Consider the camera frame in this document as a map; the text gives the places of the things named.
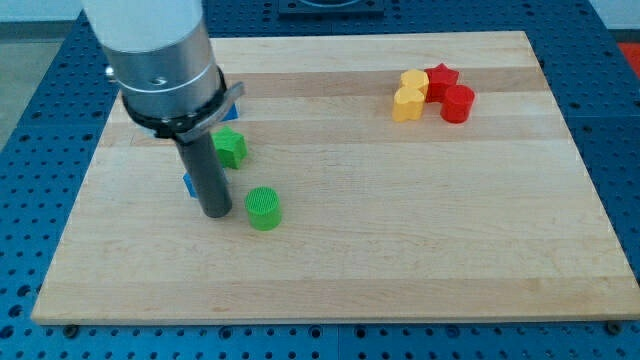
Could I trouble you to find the wooden board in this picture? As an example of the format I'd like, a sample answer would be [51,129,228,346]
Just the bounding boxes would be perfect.
[32,31,639,326]

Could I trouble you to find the red star block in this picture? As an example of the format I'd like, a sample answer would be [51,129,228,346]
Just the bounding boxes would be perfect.
[424,63,459,103]

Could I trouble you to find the green star block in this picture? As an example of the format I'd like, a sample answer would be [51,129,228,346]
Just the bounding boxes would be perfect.
[211,126,248,169]

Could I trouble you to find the red cylinder block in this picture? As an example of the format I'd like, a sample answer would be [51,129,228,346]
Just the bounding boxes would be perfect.
[440,85,475,124]

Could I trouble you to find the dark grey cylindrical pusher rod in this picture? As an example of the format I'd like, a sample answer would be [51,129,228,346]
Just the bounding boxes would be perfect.
[176,134,232,218]

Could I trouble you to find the blue cube block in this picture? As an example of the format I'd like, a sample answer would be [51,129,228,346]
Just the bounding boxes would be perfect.
[182,173,198,198]

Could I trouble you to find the green cylinder block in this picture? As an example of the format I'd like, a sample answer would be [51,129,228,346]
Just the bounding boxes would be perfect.
[245,186,282,231]

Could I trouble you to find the blue triangle block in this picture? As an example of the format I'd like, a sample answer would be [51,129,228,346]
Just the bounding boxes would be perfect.
[223,104,239,121]

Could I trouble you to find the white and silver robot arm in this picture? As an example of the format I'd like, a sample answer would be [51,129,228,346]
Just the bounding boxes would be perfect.
[82,0,244,143]

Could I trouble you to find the yellow heart block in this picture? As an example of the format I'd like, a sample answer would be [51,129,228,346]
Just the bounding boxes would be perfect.
[392,87,425,122]

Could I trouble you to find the yellow hexagon block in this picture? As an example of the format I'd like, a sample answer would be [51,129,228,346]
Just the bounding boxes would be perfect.
[400,69,429,96]

